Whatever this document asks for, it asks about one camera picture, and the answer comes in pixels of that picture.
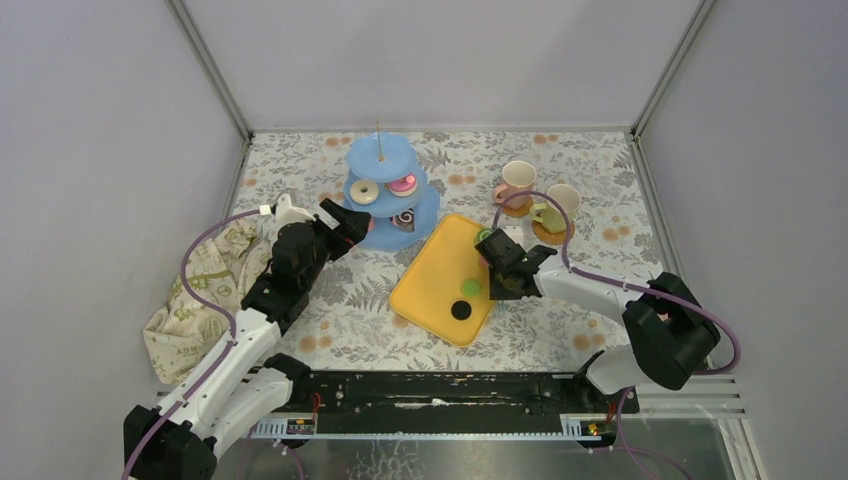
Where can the pink sprinkled donut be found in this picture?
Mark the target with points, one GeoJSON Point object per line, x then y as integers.
{"type": "Point", "coordinates": [404, 186]}

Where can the beige printed cloth bag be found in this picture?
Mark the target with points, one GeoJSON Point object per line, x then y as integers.
{"type": "Point", "coordinates": [221, 270]}

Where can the green ceramic mug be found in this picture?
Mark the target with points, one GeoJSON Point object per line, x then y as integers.
{"type": "Point", "coordinates": [562, 202]}

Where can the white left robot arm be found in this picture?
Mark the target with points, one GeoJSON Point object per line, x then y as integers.
{"type": "Point", "coordinates": [186, 433]}

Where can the black sandwich cookie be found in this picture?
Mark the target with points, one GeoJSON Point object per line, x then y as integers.
{"type": "Point", "coordinates": [461, 310]}

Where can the green swirl roll cake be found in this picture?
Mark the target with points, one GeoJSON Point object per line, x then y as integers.
{"type": "Point", "coordinates": [482, 235]}

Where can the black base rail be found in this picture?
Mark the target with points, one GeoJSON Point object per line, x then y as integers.
{"type": "Point", "coordinates": [443, 403]}

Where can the woven rattan coaster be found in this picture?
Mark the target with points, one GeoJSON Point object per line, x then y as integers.
{"type": "Point", "coordinates": [551, 238]}
{"type": "Point", "coordinates": [513, 212]}

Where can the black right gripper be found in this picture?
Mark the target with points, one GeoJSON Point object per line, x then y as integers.
{"type": "Point", "coordinates": [495, 292]}

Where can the floral tablecloth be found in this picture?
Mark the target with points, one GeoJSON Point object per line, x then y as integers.
{"type": "Point", "coordinates": [349, 323]}

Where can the yellow serving tray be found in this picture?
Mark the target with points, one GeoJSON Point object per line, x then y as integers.
{"type": "Point", "coordinates": [432, 282]}

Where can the pink ceramic mug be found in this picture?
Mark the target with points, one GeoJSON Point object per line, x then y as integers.
{"type": "Point", "coordinates": [516, 176]}

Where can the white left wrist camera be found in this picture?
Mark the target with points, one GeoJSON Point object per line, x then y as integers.
{"type": "Point", "coordinates": [285, 212]}

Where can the blue three-tier cake stand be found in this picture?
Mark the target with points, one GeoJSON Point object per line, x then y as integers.
{"type": "Point", "coordinates": [384, 157]}

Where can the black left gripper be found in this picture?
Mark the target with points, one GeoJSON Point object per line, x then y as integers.
{"type": "Point", "coordinates": [332, 228]}

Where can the white glazed donut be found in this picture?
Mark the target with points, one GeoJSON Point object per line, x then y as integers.
{"type": "Point", "coordinates": [364, 191]}

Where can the chocolate swirl roll cake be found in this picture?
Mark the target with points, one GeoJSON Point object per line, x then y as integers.
{"type": "Point", "coordinates": [404, 221]}

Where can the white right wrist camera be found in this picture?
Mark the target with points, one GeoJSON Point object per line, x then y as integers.
{"type": "Point", "coordinates": [515, 233]}

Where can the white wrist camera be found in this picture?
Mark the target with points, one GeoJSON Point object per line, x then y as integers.
{"type": "Point", "coordinates": [285, 212]}
{"type": "Point", "coordinates": [515, 233]}

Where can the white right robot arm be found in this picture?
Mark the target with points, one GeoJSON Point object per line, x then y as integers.
{"type": "Point", "coordinates": [669, 334]}

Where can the green macaron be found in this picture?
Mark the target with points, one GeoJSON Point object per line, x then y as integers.
{"type": "Point", "coordinates": [471, 287]}

